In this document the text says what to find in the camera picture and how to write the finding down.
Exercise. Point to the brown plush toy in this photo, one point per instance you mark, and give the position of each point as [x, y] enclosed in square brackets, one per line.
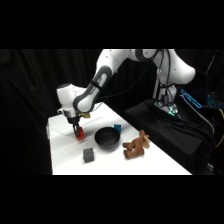
[135, 146]

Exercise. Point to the small green light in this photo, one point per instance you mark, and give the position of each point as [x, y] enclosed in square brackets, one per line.
[172, 112]

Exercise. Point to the blue cube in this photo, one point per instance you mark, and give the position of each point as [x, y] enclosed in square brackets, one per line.
[117, 128]

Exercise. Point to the black cloth-covered stand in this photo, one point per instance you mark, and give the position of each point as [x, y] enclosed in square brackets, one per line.
[173, 136]

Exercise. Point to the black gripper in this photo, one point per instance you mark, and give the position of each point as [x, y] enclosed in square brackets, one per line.
[74, 120]

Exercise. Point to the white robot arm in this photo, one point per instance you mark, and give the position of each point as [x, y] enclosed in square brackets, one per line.
[110, 61]

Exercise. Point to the dark grey cube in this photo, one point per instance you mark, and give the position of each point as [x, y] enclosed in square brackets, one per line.
[89, 155]

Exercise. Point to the black bowl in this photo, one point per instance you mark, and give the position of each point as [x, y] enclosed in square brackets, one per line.
[107, 138]

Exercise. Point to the black curtain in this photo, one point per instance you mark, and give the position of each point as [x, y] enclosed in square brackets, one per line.
[26, 83]

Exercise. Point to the red cube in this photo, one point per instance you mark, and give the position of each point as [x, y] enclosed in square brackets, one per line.
[80, 135]

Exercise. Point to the device with blue lights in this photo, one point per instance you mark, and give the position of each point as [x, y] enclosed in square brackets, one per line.
[191, 98]

